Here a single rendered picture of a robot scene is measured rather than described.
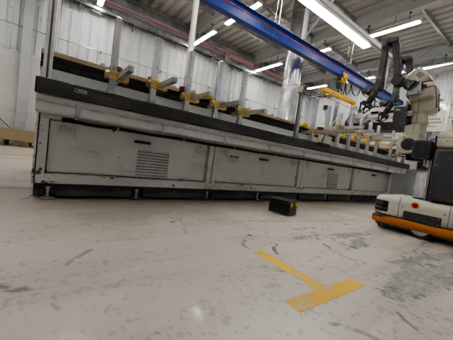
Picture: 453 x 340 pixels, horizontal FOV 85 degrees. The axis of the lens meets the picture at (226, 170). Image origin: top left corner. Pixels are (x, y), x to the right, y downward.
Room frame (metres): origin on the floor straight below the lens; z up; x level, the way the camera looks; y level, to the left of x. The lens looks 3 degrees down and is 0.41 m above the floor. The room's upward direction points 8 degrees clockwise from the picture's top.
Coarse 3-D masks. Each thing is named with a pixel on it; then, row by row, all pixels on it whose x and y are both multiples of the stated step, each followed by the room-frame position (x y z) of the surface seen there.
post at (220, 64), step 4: (220, 64) 1.95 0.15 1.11; (220, 68) 1.95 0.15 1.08; (220, 72) 1.95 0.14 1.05; (216, 76) 1.97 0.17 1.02; (220, 76) 1.96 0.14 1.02; (216, 80) 1.96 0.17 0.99; (220, 80) 1.96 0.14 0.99; (216, 84) 1.95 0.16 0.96; (220, 84) 1.96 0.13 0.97; (216, 88) 1.95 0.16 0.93; (220, 88) 1.96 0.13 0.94; (216, 92) 1.95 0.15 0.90; (216, 96) 1.95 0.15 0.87; (216, 100) 1.95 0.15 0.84; (212, 108) 1.97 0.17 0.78; (216, 108) 1.96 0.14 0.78; (212, 112) 1.96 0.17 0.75; (216, 112) 1.96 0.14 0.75
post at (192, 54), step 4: (192, 52) 1.80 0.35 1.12; (192, 56) 1.81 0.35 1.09; (188, 60) 1.82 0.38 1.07; (192, 60) 1.81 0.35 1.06; (188, 64) 1.82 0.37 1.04; (192, 64) 1.81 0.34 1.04; (188, 68) 1.81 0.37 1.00; (192, 68) 1.81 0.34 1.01; (188, 72) 1.80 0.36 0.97; (192, 72) 1.81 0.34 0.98; (188, 76) 1.80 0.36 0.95; (192, 76) 1.82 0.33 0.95; (188, 80) 1.80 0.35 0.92; (188, 84) 1.80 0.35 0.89; (188, 88) 1.81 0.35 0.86; (184, 92) 1.82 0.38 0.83; (188, 92) 1.81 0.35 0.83; (184, 100) 1.81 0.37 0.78; (184, 104) 1.80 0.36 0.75; (188, 104) 1.81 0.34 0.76; (188, 108) 1.82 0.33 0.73
